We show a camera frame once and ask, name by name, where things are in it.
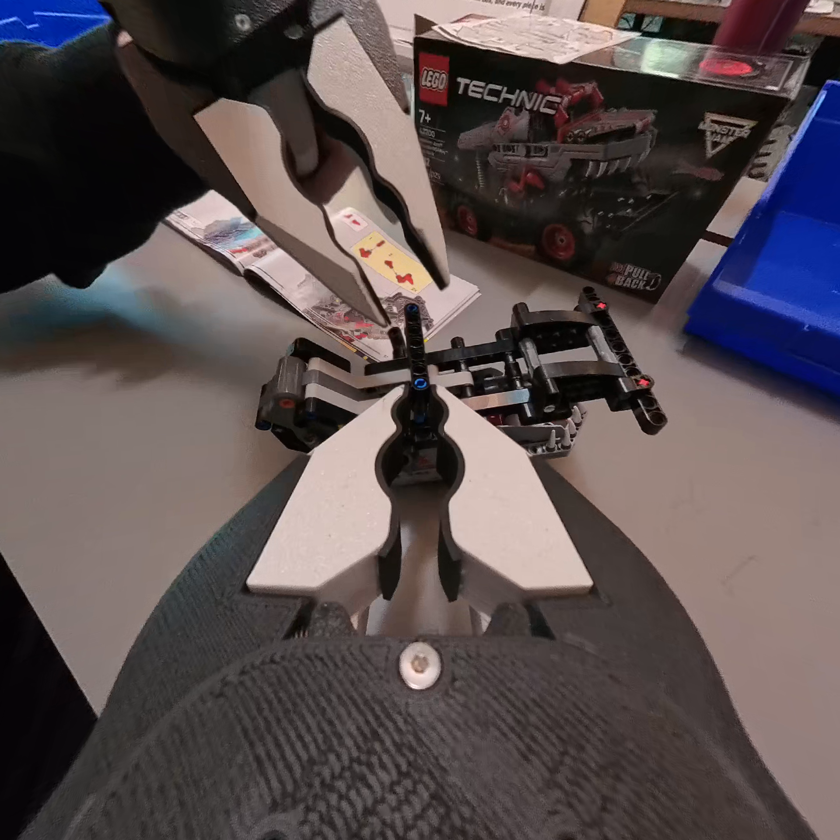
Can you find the grey desk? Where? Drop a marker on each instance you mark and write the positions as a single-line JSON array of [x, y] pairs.
[[131, 407]]

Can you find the person's left forearm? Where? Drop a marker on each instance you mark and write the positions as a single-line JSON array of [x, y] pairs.
[[79, 164]]

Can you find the black toy set box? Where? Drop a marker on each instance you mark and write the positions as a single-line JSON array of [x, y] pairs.
[[656, 197]]

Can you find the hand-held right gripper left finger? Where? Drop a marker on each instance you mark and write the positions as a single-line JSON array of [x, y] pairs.
[[328, 518]]

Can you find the dark red tumbler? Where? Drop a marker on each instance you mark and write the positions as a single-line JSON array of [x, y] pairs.
[[754, 23]]

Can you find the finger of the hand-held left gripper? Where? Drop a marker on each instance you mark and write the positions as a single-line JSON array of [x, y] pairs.
[[374, 118], [256, 157]]

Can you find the toy brick monster truck model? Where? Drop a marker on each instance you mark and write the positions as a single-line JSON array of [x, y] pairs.
[[558, 377]]

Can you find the white printed paper sheet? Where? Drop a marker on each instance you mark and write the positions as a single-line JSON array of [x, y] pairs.
[[538, 36]]

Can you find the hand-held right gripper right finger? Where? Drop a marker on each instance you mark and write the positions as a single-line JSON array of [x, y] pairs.
[[518, 525]]

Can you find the open instruction booklet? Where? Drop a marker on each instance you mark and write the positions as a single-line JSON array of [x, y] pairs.
[[394, 262]]

